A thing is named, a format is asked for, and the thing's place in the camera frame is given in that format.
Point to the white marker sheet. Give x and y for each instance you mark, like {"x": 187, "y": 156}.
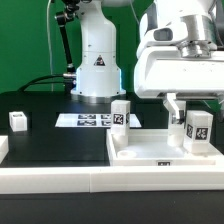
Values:
{"x": 83, "y": 120}

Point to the white square table top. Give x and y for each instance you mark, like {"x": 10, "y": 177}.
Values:
{"x": 148, "y": 147}

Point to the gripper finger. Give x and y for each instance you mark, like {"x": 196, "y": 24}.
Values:
{"x": 221, "y": 113}

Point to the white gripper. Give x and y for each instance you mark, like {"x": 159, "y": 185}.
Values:
{"x": 179, "y": 59}

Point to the white U-shaped fence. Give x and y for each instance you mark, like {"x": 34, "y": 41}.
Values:
{"x": 106, "y": 179}

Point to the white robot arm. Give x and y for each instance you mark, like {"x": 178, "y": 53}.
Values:
{"x": 98, "y": 76}

